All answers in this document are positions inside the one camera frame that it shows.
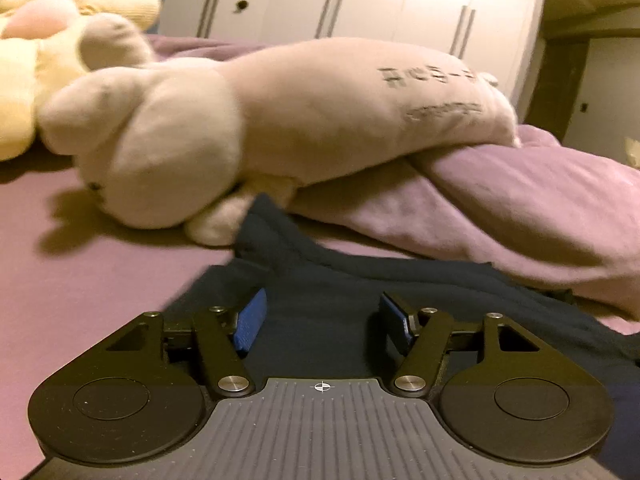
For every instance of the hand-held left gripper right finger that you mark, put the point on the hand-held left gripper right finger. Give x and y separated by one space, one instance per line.
397 322

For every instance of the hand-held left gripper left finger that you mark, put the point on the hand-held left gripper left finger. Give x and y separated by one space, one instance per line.
248 322

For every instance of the navy zip jacket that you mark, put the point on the navy zip jacket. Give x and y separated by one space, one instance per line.
325 320

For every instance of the purple crumpled duvet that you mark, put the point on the purple crumpled duvet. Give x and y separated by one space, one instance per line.
500 210

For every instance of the purple bed blanket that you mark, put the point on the purple bed blanket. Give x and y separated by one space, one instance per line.
100 260

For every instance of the long white rabbit plush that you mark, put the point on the long white rabbit plush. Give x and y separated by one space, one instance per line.
275 120

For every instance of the dark wooden door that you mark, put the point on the dark wooden door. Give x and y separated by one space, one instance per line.
560 95

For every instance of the white wardrobe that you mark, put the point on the white wardrobe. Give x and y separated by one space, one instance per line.
390 0

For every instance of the cream flower plush toy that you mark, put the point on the cream flower plush toy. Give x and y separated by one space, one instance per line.
30 60

